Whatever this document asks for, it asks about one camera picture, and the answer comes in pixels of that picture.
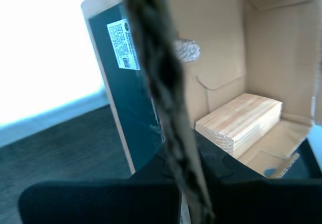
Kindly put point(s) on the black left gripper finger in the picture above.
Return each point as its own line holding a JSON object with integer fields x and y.
{"x": 264, "y": 204}
{"x": 100, "y": 204}

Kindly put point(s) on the light wooden block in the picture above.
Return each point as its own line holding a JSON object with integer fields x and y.
{"x": 241, "y": 120}

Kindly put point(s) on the speckled pinkish granite rock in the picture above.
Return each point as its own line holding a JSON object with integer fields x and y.
{"x": 187, "y": 50}

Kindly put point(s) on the brown cardboard box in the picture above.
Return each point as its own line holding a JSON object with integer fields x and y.
{"x": 213, "y": 20}

